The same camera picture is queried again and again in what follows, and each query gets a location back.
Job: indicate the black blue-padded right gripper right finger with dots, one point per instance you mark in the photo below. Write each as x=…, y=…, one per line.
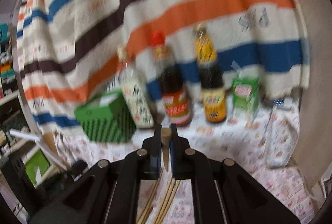
x=222, y=191

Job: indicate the clear cooking wine bottle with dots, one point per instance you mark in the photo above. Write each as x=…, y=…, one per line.
x=133, y=91

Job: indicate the green checkered box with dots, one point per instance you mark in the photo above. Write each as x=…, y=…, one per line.
x=106, y=118

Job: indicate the striped Hermes Paris cloth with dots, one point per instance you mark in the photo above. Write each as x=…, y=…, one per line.
x=67, y=48

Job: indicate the red-capped dark sauce bottle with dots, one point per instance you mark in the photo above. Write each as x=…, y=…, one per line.
x=170, y=81

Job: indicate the yellow-label oyster sauce bottle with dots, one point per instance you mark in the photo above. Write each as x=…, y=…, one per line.
x=210, y=74

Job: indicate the brown wooden shelf board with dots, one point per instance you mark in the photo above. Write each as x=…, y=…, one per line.
x=313, y=151

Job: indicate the baby bear print tablecloth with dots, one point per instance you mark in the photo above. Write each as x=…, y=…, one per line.
x=262, y=148

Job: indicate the green milk drink carton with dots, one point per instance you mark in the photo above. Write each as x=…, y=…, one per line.
x=245, y=95

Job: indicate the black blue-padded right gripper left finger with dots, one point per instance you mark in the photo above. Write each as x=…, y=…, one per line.
x=108, y=192

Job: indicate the wooden chopstick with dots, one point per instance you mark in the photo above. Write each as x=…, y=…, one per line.
x=166, y=135
x=171, y=200
x=144, y=212
x=164, y=200

